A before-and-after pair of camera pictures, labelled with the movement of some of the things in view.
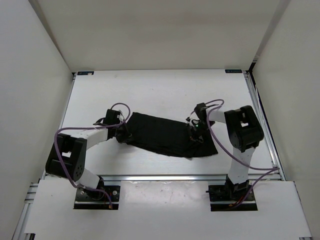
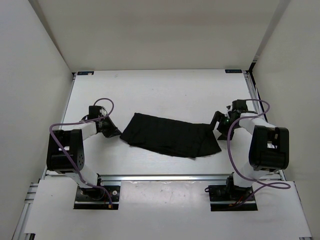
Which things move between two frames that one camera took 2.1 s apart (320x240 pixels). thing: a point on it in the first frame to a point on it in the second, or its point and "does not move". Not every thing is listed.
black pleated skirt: [166, 137] does not move
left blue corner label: [85, 73] does not move
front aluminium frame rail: [162, 178] does not move
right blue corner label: [233, 71] does not move
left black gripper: [126, 136] to [113, 131]
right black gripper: [192, 136] to [219, 117]
